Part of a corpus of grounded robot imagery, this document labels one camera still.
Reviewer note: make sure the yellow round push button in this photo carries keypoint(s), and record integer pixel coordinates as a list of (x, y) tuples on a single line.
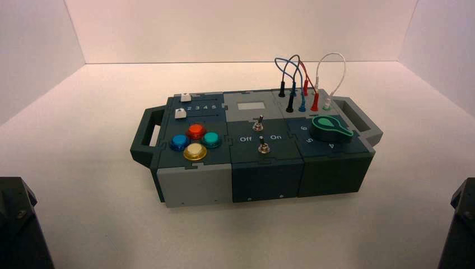
[(195, 151)]

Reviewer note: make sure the red round push button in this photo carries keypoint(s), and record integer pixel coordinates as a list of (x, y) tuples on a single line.
[(196, 130)]

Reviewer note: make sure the blue round push button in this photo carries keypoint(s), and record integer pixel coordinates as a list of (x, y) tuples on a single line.
[(180, 142)]

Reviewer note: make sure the small grey display screen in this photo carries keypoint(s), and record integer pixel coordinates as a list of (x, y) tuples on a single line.
[(251, 106)]

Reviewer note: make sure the green rotary knob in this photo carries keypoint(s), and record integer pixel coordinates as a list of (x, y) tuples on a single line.
[(330, 130)]

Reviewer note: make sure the dark teal grey control box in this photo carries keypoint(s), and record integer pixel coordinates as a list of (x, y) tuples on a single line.
[(267, 178)]

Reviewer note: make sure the white slider knob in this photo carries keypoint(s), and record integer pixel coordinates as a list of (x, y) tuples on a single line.
[(185, 97), (180, 113)]

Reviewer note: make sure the teal round push button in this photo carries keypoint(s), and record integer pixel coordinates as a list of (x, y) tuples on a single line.
[(211, 139)]

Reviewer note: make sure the metal toggle switch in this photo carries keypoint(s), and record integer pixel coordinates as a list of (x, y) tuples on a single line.
[(257, 126), (263, 148)]

